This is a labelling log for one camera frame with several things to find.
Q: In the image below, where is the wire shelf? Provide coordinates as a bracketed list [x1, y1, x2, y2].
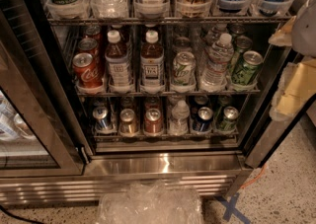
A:
[76, 87, 261, 97]
[40, 14, 291, 26]

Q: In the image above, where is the dark blue can bottom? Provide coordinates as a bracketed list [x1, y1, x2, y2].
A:
[193, 107, 213, 132]

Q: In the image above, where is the white green 7up can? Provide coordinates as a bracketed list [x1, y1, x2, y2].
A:
[173, 51, 196, 86]

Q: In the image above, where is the silver can behind 7up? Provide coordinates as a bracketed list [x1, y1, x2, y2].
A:
[172, 37, 192, 54]

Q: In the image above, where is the blue tape cross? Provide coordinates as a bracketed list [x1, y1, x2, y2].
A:
[215, 192, 251, 224]

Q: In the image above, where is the water bottle bottom shelf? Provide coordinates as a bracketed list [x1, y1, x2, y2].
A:
[169, 100, 190, 135]

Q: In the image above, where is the green can bottom shelf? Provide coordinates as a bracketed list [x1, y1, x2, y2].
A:
[216, 106, 239, 132]

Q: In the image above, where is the green soda can front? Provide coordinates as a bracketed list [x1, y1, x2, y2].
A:
[231, 50, 263, 86]

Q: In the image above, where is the left brown tea bottle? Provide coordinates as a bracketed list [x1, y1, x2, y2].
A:
[105, 30, 131, 87]

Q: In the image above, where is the red can bottom shelf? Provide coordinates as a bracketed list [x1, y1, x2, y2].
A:
[144, 109, 162, 133]

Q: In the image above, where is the glass fridge door left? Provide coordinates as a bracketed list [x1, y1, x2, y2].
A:
[0, 8, 83, 179]

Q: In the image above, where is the orange cable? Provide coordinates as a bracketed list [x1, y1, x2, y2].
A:
[239, 164, 268, 190]

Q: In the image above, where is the crumpled clear plastic bag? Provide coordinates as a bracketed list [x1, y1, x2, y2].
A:
[96, 182, 204, 224]

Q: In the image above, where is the blue can bottom left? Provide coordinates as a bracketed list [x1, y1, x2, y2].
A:
[93, 107, 113, 130]

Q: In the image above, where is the red cola can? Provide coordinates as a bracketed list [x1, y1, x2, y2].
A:
[72, 52, 103, 88]
[84, 26, 102, 42]
[78, 37, 99, 57]

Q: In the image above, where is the top wire shelf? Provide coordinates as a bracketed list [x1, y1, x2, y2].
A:
[40, 14, 291, 26]

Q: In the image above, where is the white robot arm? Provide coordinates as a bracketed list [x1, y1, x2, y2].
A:
[269, 0, 316, 121]

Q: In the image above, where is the gold can bottom shelf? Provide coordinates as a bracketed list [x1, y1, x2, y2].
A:
[119, 109, 137, 134]

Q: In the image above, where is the middle wire shelf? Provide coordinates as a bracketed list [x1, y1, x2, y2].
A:
[76, 87, 261, 97]

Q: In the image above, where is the brown tea bottle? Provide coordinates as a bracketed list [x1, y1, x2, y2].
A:
[140, 30, 164, 87]
[105, 30, 131, 87]

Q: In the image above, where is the green can second row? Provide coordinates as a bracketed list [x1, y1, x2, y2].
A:
[228, 36, 253, 74]

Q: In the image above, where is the steel fridge body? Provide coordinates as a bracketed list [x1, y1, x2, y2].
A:
[0, 0, 307, 205]

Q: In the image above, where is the front red cola can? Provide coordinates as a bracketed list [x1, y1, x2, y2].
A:
[72, 52, 103, 88]

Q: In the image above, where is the clear water bottle middle shelf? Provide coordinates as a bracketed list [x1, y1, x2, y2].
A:
[201, 33, 234, 87]

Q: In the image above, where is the black cable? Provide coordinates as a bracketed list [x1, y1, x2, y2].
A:
[0, 204, 45, 224]

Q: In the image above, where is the green can back row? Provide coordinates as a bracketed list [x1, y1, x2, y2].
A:
[228, 23, 246, 38]

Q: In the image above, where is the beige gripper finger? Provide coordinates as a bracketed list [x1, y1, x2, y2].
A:
[270, 57, 316, 121]
[269, 16, 296, 46]

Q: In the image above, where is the right brown tea bottle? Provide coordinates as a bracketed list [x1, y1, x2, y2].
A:
[140, 30, 164, 87]

